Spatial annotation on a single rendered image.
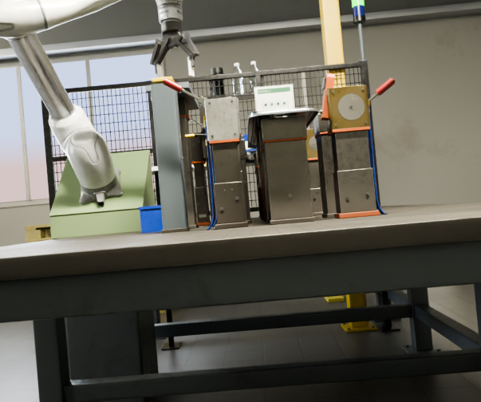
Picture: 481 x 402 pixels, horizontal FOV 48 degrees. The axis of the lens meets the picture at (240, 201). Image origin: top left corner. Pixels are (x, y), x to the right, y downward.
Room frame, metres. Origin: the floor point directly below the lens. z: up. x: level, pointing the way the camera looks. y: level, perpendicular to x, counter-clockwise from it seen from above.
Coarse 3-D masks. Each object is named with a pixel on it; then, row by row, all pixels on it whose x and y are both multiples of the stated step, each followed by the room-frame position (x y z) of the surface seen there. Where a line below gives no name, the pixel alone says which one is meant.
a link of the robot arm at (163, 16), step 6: (162, 6) 1.96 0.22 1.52; (168, 6) 1.96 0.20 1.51; (174, 6) 1.96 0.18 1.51; (180, 6) 1.98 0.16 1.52; (162, 12) 1.97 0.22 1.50; (168, 12) 1.96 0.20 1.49; (174, 12) 1.96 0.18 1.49; (180, 12) 1.98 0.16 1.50; (162, 18) 1.97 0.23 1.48; (168, 18) 1.97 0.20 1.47; (174, 18) 1.97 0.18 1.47; (180, 18) 1.99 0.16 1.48
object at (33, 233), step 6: (30, 228) 4.32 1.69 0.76; (36, 228) 4.33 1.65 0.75; (42, 228) 4.44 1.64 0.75; (48, 228) 4.55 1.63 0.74; (30, 234) 4.32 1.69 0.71; (36, 234) 4.32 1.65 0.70; (42, 234) 4.35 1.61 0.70; (48, 234) 4.62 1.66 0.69; (30, 240) 4.32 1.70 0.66; (36, 240) 4.32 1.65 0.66; (42, 240) 4.31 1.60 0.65; (162, 312) 4.27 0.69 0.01
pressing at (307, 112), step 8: (256, 112) 1.40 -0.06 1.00; (264, 112) 1.39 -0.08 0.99; (272, 112) 1.39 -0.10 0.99; (280, 112) 1.39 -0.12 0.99; (288, 112) 1.46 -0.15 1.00; (296, 112) 1.47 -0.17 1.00; (304, 112) 1.48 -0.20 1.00; (312, 112) 1.47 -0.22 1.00; (248, 120) 1.46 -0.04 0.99; (256, 120) 1.54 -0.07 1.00; (312, 120) 1.56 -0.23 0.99; (248, 128) 1.61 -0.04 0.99; (256, 128) 1.69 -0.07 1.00; (248, 136) 1.88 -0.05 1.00; (256, 136) 1.88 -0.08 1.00; (248, 144) 2.11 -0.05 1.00; (256, 144) 2.11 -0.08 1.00; (248, 152) 2.35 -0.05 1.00; (248, 160) 2.76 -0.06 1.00
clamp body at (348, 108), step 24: (336, 96) 1.47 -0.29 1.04; (360, 96) 1.47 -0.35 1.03; (336, 120) 1.47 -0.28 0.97; (360, 120) 1.47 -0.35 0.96; (336, 144) 1.48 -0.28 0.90; (360, 144) 1.48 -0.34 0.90; (336, 168) 1.51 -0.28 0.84; (360, 168) 1.48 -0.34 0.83; (336, 192) 1.52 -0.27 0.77; (360, 192) 1.47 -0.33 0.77; (336, 216) 1.52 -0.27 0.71; (360, 216) 1.47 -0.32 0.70
